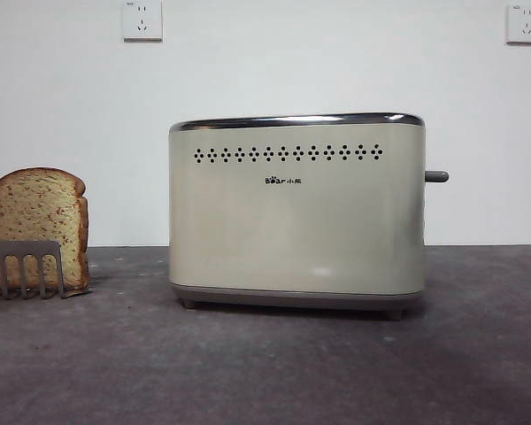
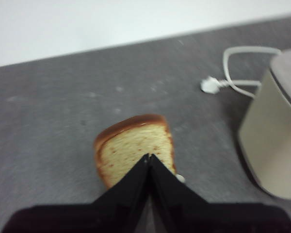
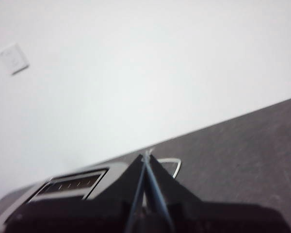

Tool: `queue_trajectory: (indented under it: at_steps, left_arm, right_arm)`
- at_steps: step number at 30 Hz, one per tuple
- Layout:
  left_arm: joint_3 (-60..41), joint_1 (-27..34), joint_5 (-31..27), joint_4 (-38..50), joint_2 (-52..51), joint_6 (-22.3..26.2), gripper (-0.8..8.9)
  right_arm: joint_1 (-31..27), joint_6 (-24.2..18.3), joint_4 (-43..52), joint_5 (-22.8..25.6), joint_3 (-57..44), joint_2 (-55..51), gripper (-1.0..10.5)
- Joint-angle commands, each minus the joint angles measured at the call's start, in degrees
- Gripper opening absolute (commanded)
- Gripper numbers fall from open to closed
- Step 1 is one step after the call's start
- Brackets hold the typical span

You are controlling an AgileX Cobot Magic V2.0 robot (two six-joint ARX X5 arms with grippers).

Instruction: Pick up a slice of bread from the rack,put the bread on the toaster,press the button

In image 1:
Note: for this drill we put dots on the grey toaster lever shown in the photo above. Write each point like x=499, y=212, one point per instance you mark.
x=438, y=176

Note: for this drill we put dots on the brown-crusted bread slice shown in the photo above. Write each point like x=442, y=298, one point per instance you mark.
x=35, y=208

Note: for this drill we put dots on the cream two-slot toaster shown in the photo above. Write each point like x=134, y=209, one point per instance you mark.
x=292, y=230

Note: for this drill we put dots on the silver metal toast rack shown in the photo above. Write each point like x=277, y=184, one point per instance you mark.
x=22, y=249

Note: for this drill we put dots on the white wall socket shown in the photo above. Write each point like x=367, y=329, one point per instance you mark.
x=142, y=22
x=522, y=24

